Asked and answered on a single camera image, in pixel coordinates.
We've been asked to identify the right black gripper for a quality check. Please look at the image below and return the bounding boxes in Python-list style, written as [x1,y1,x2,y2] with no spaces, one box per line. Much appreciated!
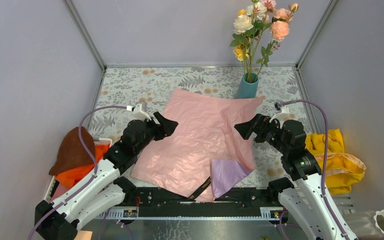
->
[233,113,289,155]

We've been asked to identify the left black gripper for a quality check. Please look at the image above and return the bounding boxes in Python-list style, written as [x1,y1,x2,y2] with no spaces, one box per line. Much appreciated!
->
[135,112,179,155]

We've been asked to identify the pink wrapping paper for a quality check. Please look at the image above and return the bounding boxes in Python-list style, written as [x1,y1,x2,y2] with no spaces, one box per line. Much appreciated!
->
[130,89,264,202]

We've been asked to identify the purple wrapping paper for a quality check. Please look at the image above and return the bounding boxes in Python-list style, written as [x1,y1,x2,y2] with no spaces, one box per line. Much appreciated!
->
[210,159,252,199]

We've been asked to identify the black ribbon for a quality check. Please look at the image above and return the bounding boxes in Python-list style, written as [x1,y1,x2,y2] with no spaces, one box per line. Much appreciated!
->
[188,176,212,200]

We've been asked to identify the yellow flower stems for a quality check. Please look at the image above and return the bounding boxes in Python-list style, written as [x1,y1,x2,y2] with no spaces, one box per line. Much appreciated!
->
[230,8,254,74]

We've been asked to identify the peach rose stem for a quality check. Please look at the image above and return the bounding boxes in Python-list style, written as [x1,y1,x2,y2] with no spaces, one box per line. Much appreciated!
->
[255,0,300,75]

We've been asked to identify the deep pink rose stem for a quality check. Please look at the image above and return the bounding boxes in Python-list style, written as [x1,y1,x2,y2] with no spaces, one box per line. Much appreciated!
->
[260,0,277,24]

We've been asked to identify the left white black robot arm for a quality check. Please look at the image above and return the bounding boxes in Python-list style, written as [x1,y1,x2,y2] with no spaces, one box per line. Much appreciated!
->
[28,112,179,240]

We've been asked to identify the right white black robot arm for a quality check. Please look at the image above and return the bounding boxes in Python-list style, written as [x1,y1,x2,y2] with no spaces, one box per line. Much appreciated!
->
[234,114,358,240]

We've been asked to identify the teal cylindrical vase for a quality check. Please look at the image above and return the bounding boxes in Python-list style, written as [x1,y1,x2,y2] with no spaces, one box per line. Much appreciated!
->
[234,72,259,99]

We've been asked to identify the floral patterned table mat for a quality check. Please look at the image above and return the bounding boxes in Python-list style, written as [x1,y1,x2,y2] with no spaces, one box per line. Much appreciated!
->
[89,67,310,187]

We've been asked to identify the brown cloth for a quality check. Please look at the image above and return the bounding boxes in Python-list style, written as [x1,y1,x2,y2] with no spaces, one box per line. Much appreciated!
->
[48,127,94,176]

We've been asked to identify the yellow cloth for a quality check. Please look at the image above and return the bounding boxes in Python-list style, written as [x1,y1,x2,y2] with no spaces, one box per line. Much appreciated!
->
[305,129,367,195]

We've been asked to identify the orange cloth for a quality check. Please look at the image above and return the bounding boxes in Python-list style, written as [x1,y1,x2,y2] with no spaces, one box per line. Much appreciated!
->
[55,144,110,189]

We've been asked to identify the white plastic basket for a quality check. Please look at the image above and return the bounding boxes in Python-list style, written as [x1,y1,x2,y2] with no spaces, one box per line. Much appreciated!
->
[44,138,113,202]

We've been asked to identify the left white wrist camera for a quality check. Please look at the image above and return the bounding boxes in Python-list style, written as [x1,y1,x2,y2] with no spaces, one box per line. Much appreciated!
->
[126,101,152,121]

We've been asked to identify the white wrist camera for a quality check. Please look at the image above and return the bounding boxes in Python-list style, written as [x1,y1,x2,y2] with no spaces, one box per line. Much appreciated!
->
[269,102,291,125]
[126,101,152,121]

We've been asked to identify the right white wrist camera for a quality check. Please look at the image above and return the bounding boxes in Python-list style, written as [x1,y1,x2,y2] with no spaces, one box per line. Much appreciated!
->
[269,102,291,125]

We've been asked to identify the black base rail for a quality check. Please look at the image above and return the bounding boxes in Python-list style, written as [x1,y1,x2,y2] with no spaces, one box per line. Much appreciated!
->
[110,185,301,220]

